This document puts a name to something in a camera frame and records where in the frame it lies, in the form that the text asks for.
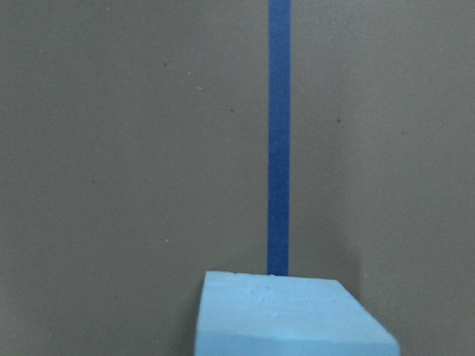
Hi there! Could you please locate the light blue foam block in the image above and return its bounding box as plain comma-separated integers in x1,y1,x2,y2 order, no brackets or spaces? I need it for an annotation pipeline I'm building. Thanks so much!
194,271,401,355

